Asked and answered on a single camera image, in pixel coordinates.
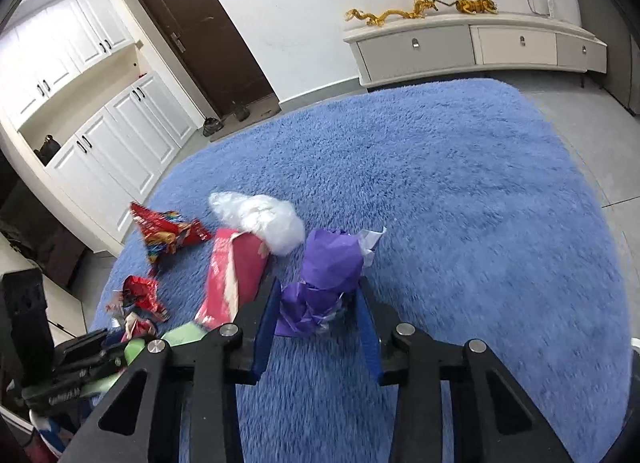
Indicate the red foil wrapper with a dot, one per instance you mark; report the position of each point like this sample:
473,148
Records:
142,293

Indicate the blue shaggy rug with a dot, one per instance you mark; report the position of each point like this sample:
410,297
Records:
425,168

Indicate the white television cabinet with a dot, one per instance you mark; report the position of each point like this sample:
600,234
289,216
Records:
415,55

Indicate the colourful red snack wrapper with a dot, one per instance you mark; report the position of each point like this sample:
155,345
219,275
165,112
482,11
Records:
160,230

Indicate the white plastic bag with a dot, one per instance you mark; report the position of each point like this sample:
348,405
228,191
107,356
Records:
260,218

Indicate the brown door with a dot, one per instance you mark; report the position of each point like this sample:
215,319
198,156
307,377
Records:
200,28

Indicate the dark shoe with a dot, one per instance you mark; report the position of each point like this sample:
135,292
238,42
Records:
242,113
212,127

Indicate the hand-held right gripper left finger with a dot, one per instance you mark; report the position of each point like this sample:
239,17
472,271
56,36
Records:
265,338

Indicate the white paper scrap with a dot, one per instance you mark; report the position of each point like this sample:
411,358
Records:
372,240

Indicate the golden dragon figurine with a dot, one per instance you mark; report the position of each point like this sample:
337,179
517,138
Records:
380,18

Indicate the red paper box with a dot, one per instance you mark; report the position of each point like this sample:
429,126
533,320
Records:
235,273

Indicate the white power strip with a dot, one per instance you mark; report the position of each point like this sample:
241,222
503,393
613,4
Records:
549,5

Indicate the dark furniture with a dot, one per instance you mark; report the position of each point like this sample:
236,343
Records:
45,233

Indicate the purple paper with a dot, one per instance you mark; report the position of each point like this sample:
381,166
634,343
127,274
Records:
330,258

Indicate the white upper cabinet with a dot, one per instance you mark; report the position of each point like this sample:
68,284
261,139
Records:
60,53

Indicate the blue white cloth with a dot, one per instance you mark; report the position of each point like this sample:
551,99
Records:
52,435

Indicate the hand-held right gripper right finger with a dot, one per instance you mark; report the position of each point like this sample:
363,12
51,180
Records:
369,343

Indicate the black bag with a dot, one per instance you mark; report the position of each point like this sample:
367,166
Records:
47,150

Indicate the green wrapper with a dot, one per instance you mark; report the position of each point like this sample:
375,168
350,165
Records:
185,335

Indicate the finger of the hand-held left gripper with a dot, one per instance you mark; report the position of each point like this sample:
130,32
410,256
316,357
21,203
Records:
85,358

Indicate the white lower cabinet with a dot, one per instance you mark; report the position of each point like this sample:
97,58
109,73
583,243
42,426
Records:
125,143

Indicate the golden tiger figurine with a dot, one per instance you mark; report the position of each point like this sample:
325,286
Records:
475,5

